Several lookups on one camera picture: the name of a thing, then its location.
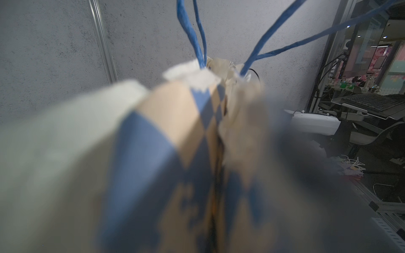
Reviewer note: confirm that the blue checkered paper bag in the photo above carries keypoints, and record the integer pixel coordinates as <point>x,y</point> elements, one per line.
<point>190,151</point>

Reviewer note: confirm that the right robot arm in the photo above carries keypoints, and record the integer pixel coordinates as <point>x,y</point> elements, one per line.
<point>314,123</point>

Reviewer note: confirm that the black keyboard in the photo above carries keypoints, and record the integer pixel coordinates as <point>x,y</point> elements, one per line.
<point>373,101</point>

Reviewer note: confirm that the black office chair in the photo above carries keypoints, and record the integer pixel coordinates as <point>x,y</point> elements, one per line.
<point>359,140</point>

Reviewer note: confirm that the right metal frame post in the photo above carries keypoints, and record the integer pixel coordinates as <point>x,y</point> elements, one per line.
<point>103,41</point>

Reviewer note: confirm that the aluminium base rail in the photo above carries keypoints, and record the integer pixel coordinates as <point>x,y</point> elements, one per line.
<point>388,216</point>

